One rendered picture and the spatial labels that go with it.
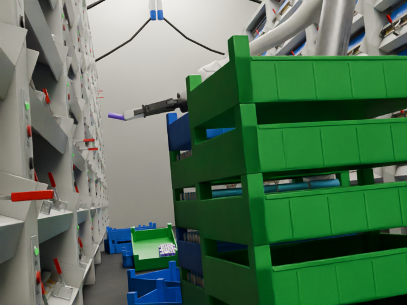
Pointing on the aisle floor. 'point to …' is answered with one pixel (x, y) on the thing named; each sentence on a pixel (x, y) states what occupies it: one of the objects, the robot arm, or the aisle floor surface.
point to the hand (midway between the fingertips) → (133, 114)
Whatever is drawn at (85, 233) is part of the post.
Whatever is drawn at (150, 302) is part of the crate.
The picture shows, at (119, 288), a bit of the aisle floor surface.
